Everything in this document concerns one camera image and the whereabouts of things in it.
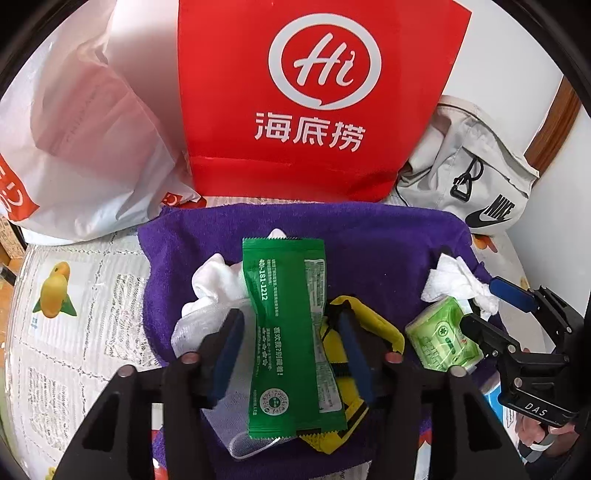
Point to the blue tissue pack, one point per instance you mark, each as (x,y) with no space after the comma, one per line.
(501,424)

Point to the purple towel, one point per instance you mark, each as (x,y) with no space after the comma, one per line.
(369,244)

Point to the white plastic shopping bag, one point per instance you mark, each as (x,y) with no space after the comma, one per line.
(92,138)

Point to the small green tissue pack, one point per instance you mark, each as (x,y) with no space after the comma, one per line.
(438,337)

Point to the fruit printed tablecloth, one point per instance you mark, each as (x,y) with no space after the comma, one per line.
(83,332)

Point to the white sock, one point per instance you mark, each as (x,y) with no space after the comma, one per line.
(214,286)

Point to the grey waist bag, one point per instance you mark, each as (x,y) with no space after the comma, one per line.
(466,157)

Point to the person's right hand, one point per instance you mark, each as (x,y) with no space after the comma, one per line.
(561,438)

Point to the wooden door frame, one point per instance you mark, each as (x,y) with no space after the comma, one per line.
(554,129)

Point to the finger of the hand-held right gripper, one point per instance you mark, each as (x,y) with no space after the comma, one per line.
(512,290)
(494,341)

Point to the green foil packet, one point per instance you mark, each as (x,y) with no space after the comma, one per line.
(291,332)

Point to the red paper bag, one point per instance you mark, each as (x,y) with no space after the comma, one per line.
(314,92)

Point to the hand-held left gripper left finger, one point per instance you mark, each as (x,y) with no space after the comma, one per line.
(226,357)

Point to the white tissue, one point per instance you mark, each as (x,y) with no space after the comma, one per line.
(455,286)

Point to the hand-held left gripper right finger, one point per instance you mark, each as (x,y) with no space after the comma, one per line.
(358,360)

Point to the yellow mesh pouch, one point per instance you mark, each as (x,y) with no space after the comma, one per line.
(369,323)

